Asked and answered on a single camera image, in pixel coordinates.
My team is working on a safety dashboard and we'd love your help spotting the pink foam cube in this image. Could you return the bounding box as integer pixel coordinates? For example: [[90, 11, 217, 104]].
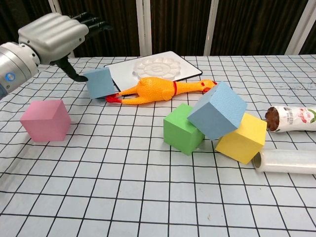
[[19, 99, 72, 143]]

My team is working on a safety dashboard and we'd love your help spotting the yellow rubber chicken toy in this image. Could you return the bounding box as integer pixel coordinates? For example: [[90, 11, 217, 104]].
[[105, 76, 218, 106]]

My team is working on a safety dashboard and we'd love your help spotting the clear cling film roll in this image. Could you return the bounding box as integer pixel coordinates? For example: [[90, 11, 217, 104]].
[[251, 149, 316, 175]]

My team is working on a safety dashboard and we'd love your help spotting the white flower paint palette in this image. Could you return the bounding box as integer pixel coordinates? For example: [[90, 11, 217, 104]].
[[133, 57, 183, 81]]

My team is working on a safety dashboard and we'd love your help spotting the blue checkered tablecloth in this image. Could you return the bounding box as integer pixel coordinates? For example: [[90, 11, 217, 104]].
[[0, 54, 316, 237]]

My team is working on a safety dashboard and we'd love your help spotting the green foam cube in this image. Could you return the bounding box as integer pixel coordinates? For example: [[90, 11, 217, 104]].
[[163, 103, 206, 156]]

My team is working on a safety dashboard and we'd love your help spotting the yellow foam cube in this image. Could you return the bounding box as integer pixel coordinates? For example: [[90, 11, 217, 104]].
[[214, 113, 268, 165]]

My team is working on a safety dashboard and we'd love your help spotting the white board with black rim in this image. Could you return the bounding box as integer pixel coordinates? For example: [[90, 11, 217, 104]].
[[103, 50, 203, 92]]

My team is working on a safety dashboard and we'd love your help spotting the white drink bottle yellow cap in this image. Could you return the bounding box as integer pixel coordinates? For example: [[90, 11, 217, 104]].
[[264, 105, 316, 134]]

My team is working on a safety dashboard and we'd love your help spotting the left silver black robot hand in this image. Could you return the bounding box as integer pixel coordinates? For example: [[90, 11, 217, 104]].
[[17, 11, 114, 82]]

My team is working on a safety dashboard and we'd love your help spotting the blue foam cube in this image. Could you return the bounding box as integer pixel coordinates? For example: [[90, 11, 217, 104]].
[[82, 66, 117, 100], [187, 81, 248, 141]]

